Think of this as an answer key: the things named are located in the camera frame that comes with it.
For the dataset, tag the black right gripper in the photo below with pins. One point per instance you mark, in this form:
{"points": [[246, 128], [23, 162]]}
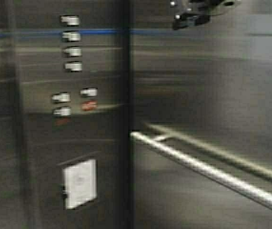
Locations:
{"points": [[191, 13]]}

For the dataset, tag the floor 3 button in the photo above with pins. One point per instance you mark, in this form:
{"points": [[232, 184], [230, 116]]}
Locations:
{"points": [[70, 20]]}

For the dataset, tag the floor 2 button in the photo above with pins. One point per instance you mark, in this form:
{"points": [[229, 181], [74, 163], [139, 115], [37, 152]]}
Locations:
{"points": [[71, 36]]}

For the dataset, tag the floor 1 button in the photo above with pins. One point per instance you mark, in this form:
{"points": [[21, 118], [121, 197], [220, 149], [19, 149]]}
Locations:
{"points": [[72, 51]]}

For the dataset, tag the door close button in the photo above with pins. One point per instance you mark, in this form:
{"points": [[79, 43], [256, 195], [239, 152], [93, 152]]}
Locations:
{"points": [[89, 92]]}

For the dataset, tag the basement floor button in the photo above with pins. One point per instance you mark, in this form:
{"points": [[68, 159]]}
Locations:
{"points": [[75, 66]]}

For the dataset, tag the door open button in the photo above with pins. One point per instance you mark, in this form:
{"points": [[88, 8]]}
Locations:
{"points": [[63, 97]]}

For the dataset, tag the alarm bell button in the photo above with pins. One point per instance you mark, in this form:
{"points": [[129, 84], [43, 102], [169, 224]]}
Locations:
{"points": [[64, 111]]}

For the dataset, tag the side elevator handrail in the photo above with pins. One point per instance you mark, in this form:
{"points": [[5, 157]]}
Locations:
{"points": [[244, 188]]}

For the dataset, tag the white certificate panel door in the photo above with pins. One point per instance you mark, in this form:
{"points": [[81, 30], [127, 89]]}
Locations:
{"points": [[79, 182]]}

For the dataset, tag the red emergency stop switch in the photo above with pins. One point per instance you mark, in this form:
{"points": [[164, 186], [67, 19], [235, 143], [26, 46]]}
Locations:
{"points": [[89, 106]]}

